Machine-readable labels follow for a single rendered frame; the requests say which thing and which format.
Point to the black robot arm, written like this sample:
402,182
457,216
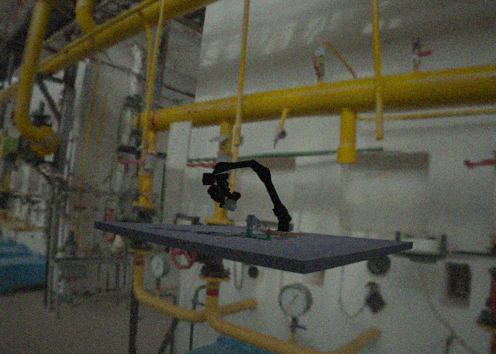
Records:
264,174

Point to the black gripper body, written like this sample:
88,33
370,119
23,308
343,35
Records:
223,185

